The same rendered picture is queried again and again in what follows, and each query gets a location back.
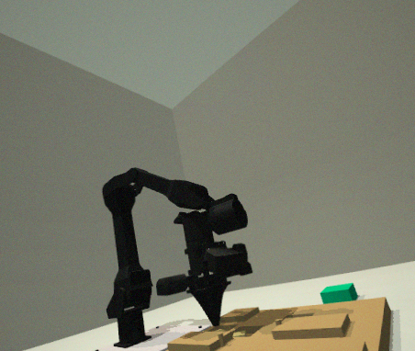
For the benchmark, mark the green rectangular block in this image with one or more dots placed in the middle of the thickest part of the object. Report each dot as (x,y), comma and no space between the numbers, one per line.
(344,292)

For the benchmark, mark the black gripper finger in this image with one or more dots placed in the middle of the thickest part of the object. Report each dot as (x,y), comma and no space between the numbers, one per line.
(217,295)
(205,300)

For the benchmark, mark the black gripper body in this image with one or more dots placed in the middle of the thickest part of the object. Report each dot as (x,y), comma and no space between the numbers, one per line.
(178,284)

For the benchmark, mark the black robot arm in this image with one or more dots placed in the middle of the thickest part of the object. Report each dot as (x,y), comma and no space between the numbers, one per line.
(132,286)

